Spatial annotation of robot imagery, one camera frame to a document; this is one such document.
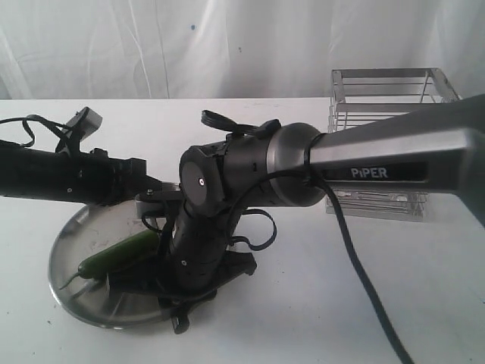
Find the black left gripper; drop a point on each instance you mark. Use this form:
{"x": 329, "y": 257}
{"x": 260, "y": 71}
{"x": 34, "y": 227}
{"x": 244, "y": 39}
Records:
{"x": 126, "y": 178}

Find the black kitchen knife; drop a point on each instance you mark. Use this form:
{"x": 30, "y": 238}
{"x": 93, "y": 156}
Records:
{"x": 145, "y": 285}

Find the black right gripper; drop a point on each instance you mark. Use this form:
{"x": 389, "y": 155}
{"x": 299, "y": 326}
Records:
{"x": 196, "y": 264}

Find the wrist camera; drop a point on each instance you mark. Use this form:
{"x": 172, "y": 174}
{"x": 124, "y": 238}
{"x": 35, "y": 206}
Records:
{"x": 158, "y": 203}
{"x": 83, "y": 124}

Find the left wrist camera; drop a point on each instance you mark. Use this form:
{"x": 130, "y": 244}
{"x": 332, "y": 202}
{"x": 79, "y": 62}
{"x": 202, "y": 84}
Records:
{"x": 83, "y": 124}

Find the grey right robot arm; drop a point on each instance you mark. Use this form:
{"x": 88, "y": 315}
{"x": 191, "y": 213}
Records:
{"x": 435, "y": 149}

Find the round stainless steel plate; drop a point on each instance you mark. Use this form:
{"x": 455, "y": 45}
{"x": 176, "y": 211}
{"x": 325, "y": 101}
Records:
{"x": 89, "y": 231}

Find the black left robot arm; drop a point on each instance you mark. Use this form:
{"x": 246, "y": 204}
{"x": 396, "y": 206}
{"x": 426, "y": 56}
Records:
{"x": 92, "y": 178}

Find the white backdrop curtain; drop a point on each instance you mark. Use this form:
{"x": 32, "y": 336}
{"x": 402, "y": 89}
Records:
{"x": 229, "y": 49}

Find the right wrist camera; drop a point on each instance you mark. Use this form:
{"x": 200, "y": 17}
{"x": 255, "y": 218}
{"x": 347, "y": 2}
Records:
{"x": 158, "y": 203}

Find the green cucumber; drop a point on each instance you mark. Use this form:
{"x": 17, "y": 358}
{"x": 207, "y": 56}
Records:
{"x": 117, "y": 257}

